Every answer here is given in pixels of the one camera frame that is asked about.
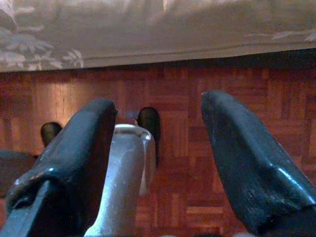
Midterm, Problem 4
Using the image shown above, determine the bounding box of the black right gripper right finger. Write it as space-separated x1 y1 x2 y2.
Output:
201 90 316 237

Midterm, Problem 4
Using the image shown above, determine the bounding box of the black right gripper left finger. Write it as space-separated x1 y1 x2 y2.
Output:
0 98 117 237

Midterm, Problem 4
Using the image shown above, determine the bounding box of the black robot left foot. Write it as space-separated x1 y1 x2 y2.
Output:
40 122 63 149

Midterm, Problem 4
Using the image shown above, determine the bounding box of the black robot foot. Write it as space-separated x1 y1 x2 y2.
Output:
136 107 161 165
40 122 63 149

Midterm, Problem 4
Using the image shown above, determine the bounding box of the dark grey robot left leg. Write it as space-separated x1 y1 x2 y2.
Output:
0 150 38 198

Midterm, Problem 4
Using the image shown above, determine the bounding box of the black robot right foot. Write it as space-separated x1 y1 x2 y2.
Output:
136 107 161 165

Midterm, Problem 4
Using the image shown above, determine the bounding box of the grey floral bed sheet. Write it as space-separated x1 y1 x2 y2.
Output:
0 0 316 72

